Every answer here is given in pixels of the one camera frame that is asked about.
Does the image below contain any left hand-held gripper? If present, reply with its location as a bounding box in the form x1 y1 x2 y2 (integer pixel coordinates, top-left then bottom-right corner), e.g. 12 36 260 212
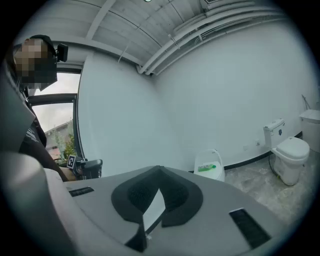
66 154 104 180

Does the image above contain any white toilet with tank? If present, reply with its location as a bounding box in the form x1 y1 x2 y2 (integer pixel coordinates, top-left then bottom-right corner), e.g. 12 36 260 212
263 118 311 187

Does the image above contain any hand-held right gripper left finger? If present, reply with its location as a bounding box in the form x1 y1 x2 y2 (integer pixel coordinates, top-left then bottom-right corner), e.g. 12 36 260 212
63 165 161 252

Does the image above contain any black head-mounted camera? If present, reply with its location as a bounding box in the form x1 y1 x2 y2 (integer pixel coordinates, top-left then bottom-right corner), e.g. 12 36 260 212
55 43 69 63

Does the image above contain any dark window frame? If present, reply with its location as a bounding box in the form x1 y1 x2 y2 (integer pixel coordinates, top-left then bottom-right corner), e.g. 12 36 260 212
26 66 85 166

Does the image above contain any green bottle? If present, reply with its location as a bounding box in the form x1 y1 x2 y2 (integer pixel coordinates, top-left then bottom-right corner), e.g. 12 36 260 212
197 163 217 173

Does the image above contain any wall sprayer hose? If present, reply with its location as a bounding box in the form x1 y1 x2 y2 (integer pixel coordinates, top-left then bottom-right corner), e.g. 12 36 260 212
300 94 313 111

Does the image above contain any black power cable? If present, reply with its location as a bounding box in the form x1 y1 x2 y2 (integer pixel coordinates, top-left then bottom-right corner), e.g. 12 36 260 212
268 154 281 180

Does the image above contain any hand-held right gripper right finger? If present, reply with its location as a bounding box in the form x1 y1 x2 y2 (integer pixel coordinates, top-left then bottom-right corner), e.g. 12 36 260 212
146 165 289 256

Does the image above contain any white tankless toilet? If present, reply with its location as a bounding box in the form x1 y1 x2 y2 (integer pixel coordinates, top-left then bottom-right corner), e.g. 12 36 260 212
194 148 226 183

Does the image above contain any white ceiling pipe bundle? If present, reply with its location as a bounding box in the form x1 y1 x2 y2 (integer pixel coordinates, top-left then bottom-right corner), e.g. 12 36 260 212
136 6 288 76

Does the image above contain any person's head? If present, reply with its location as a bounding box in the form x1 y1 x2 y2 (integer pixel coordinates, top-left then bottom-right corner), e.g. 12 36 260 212
11 34 59 91

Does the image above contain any person's black shirt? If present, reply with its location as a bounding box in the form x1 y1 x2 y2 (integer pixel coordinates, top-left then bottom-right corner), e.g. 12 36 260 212
18 98 70 182

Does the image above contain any person's left forearm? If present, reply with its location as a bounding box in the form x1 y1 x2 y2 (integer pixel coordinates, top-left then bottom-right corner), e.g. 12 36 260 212
58 166 77 182

